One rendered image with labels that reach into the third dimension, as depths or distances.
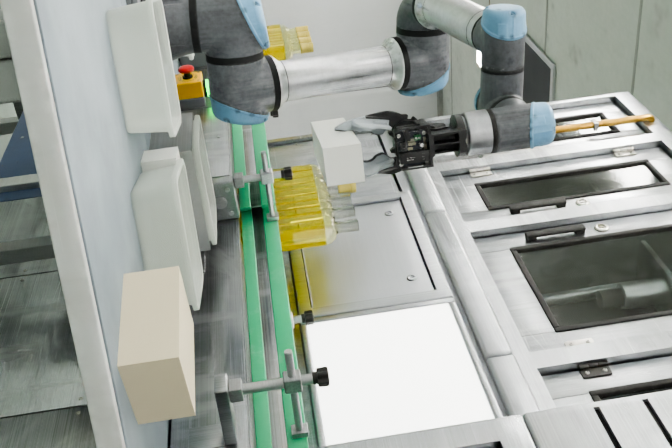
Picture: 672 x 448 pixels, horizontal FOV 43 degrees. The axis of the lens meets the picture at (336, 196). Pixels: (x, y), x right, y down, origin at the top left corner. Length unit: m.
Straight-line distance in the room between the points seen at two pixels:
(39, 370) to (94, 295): 0.93
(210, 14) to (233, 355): 0.64
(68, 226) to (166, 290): 0.21
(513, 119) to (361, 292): 0.65
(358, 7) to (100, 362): 7.15
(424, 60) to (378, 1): 6.23
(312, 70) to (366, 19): 6.34
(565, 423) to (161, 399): 0.51
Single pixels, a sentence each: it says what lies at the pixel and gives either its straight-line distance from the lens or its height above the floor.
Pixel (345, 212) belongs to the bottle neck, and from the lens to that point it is 1.93.
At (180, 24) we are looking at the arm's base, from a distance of 1.67.
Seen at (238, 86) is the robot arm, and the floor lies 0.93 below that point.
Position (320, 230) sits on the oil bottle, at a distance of 1.86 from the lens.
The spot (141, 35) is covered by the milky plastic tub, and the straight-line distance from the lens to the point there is 1.36.
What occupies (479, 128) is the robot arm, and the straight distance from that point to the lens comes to 1.41.
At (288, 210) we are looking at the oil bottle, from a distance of 1.92.
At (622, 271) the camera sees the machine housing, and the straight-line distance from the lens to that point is 2.07.
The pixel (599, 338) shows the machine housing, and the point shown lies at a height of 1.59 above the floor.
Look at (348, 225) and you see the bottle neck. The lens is 1.89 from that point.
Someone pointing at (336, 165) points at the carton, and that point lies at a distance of 1.32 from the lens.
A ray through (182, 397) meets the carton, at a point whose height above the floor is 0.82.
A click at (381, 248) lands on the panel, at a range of 2.04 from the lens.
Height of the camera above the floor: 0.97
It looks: 4 degrees up
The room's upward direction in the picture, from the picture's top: 82 degrees clockwise
